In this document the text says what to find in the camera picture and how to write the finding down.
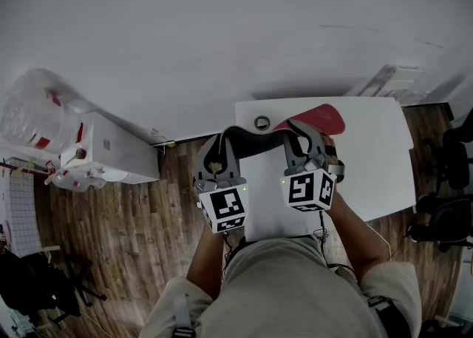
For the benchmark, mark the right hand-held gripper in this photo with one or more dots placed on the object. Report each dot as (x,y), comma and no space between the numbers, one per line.
(303,188)

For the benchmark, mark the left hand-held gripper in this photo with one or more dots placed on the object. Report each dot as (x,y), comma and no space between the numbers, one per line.
(225,207)

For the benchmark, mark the red desk mat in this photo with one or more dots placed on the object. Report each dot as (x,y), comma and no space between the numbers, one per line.
(325,118)

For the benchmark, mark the person's right forearm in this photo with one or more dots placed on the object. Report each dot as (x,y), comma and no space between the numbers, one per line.
(354,236)

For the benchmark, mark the person's left forearm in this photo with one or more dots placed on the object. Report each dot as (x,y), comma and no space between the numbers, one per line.
(205,262)

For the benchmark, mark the person's right hand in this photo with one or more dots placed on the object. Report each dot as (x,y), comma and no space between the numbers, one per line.
(330,149)

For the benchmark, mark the white desk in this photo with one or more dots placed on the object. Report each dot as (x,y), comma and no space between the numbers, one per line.
(369,166)

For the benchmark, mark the white cabinet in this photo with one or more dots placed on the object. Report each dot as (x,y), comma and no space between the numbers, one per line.
(118,151)

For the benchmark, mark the person's gray shirt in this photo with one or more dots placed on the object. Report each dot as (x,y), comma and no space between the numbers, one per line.
(288,292)

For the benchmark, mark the black office chair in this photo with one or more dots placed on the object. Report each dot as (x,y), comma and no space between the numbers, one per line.
(454,159)
(29,284)

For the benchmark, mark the gray shell office chair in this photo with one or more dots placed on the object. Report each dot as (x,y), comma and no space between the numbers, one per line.
(447,218)

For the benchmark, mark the clear plastic bags with red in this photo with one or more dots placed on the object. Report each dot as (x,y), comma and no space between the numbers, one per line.
(33,111)

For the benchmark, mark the white grid panel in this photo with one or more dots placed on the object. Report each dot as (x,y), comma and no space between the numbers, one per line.
(22,211)

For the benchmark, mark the white wall unit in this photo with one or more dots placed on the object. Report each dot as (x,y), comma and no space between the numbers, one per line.
(391,85)

